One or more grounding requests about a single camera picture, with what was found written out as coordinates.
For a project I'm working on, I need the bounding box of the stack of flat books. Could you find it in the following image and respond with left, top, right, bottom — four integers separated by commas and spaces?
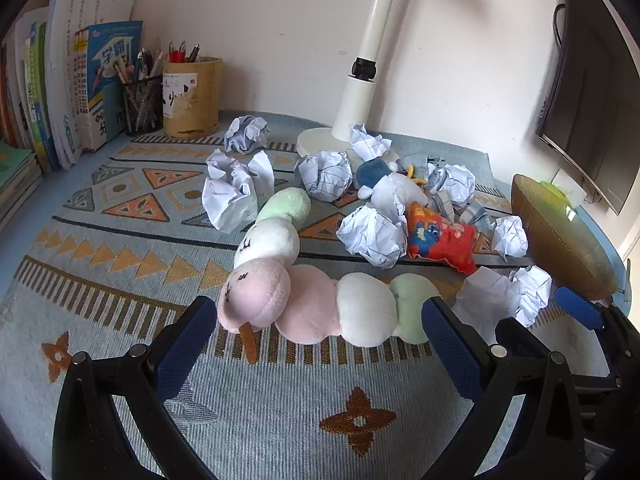
0, 140, 44, 232

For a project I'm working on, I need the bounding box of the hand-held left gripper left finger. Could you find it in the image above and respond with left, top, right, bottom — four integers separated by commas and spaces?
51, 295, 221, 480

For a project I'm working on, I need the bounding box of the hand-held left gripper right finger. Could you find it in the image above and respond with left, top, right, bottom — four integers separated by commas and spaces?
420, 295, 587, 480

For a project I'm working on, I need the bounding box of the white desk lamp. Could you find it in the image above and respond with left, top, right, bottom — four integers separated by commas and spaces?
294, 0, 407, 159

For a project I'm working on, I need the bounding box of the white plush toy blue hat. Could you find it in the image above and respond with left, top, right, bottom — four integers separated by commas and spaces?
354, 159, 427, 222

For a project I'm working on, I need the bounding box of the grey plaid cloth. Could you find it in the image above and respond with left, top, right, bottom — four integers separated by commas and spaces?
459, 204, 495, 234
399, 154, 447, 182
429, 191, 455, 222

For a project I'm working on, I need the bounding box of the bundle of pens and pencils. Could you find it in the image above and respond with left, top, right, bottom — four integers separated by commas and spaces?
114, 36, 167, 86

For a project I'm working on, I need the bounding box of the patterned woven table mat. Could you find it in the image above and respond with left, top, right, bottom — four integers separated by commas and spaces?
0, 110, 616, 480

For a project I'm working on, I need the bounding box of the black monitor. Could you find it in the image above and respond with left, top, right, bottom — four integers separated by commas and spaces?
536, 0, 640, 217

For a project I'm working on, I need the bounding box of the pink white green dango plush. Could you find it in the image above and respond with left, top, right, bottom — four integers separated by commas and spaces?
276, 264, 442, 347
216, 187, 312, 362

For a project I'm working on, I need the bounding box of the blue cover book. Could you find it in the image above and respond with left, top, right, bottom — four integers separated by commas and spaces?
74, 21, 144, 152

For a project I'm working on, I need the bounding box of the bunch of red pens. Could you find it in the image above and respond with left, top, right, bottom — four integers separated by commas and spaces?
167, 40, 202, 64

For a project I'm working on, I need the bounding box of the white wall socket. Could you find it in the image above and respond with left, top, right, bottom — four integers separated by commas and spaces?
551, 166, 588, 204

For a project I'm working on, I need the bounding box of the red printed pouch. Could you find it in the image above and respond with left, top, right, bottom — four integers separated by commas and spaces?
406, 201, 479, 275

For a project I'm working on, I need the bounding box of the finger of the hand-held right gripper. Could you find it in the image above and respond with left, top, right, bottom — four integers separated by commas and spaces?
494, 316, 552, 362
554, 286, 640, 386

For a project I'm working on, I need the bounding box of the brown ribbed bowl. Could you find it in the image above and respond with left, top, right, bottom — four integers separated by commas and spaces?
510, 173, 619, 302

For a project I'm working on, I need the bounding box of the black mesh pen holder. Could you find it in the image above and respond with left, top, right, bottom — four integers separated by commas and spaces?
122, 76, 166, 137

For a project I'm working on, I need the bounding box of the row of upright books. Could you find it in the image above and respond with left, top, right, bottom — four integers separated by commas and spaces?
0, 0, 144, 172

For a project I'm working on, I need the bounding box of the black monitor cable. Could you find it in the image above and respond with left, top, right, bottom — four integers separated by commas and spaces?
551, 4, 569, 47

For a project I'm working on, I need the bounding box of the bamboo pen holder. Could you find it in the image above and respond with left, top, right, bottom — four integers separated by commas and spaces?
161, 56, 224, 139

